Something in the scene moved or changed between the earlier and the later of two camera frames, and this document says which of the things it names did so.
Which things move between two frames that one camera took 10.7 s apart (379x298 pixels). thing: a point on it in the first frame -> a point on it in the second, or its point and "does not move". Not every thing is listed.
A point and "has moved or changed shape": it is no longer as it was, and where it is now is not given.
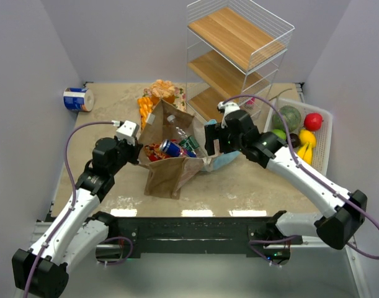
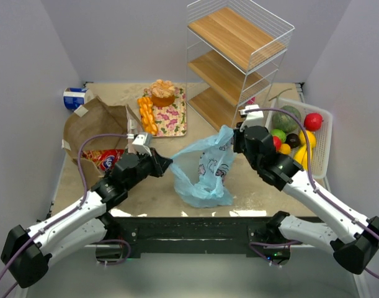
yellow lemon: (306, 136) does not move
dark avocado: (295, 140) does not move
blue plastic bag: (220, 159) has moved or changed shape
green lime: (280, 133) does not move
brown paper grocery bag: (167, 177) -> (95, 117)
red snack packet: (153, 153) has moved or changed shape
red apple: (313, 121) does not move
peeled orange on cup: (161, 89) does not move
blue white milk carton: (77, 99) does not move
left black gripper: (134, 150) -> (156, 161)
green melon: (292, 117) does not move
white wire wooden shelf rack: (234, 50) does not move
